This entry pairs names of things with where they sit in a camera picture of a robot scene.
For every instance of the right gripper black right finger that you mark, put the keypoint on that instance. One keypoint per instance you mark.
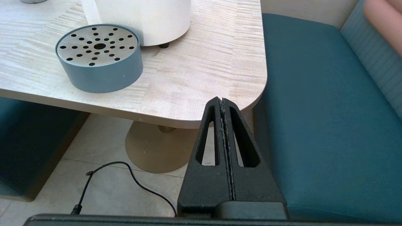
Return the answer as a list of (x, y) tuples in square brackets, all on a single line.
[(254, 185)]

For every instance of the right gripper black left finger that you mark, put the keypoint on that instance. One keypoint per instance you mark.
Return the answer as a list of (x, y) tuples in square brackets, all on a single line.
[(201, 188)]

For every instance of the blue bench seat cushion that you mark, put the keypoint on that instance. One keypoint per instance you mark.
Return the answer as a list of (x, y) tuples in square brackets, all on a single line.
[(31, 144), (329, 125)]

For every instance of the large blue-grey drip tray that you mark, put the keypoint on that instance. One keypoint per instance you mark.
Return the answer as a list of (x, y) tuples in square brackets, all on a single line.
[(103, 77)]

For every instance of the large tea drink dispenser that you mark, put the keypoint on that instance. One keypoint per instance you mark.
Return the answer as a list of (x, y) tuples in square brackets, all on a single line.
[(147, 22)]

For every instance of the pink bolster cushion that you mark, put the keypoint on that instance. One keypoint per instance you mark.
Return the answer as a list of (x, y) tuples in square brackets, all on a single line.
[(386, 18)]

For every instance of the beige table pedestal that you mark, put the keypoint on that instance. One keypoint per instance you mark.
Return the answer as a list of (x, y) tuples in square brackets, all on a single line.
[(154, 147)]

